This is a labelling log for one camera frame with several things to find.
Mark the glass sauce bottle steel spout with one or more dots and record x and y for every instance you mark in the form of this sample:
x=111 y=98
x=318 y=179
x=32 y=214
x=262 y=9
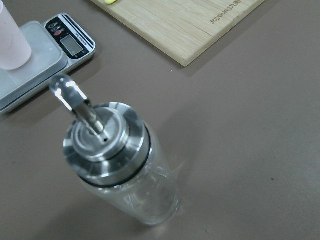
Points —
x=116 y=155

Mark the pink plastic cup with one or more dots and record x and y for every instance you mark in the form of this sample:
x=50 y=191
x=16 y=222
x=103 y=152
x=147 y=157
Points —
x=15 y=50

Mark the digital kitchen scale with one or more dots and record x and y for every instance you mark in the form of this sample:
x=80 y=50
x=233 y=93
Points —
x=58 y=45

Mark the wooden cutting board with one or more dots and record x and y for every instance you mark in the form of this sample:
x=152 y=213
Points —
x=182 y=29

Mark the yellow plastic knife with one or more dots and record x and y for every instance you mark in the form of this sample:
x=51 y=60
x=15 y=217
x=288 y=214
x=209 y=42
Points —
x=109 y=2

